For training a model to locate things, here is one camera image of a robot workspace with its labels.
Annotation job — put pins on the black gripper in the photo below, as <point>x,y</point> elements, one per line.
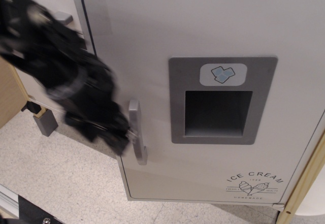
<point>92,113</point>

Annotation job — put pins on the grey fridge door handle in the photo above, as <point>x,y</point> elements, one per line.
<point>140,150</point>

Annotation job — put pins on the white toy fridge door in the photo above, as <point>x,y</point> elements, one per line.
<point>136,39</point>

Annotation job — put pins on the grey kitchen leg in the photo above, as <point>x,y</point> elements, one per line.
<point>46,123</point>

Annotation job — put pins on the light wooden side panel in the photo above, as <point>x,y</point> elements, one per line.
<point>13,93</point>

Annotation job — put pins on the grey ice dispenser panel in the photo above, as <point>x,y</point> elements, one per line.
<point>218,100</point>

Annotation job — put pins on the white oven door with window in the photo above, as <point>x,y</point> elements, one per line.
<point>50,56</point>

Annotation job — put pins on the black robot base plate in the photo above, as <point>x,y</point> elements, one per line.
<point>30,213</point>

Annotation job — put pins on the aluminium rail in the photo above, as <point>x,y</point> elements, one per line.
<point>9,202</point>

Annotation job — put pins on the grey oven door handle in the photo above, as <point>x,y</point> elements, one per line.
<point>63,18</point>

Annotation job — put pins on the light wooden right post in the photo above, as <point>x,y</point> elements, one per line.
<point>303,185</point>

